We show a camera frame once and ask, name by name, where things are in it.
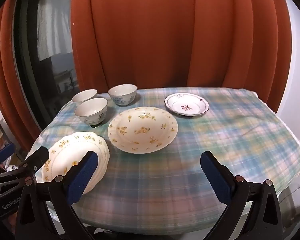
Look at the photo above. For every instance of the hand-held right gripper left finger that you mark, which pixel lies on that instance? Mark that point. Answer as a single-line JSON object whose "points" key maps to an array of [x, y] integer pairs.
{"points": [[82, 177]]}

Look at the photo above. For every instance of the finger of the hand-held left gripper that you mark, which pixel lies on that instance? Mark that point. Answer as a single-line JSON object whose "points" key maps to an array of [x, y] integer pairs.
{"points": [[5, 153], [37, 158]]}

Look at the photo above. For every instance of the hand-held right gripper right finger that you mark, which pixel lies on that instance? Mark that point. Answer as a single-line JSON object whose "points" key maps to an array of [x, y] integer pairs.
{"points": [[215, 177]]}

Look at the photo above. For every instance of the stack of scalloped floral plates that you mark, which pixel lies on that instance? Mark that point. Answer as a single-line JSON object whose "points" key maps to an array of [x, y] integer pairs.
{"points": [[70, 147]]}

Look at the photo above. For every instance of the white bowl grey floral pattern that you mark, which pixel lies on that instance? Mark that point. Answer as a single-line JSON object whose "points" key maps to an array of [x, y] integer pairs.
{"points": [[83, 95], [91, 109]]}

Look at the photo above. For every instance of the large yellow floral plate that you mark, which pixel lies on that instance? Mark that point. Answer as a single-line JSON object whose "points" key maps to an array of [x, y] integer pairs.
{"points": [[142, 130]]}

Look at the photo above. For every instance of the small white plate red flower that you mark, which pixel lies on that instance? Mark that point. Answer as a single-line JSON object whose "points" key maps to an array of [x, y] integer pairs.
{"points": [[187, 103]]}

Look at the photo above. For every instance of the white bowl blue floral pattern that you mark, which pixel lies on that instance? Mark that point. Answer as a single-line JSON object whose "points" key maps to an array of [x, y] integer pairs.
{"points": [[122, 92]]}

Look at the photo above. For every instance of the pastel plaid tablecloth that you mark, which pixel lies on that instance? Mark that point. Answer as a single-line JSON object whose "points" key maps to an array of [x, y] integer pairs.
{"points": [[190, 155]]}

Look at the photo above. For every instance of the orange curtain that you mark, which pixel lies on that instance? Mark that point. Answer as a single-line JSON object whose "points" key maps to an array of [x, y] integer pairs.
{"points": [[165, 30], [2, 67]]}

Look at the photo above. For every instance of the dark glass window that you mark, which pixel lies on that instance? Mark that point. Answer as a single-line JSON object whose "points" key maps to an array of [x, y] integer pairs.
{"points": [[52, 42]]}

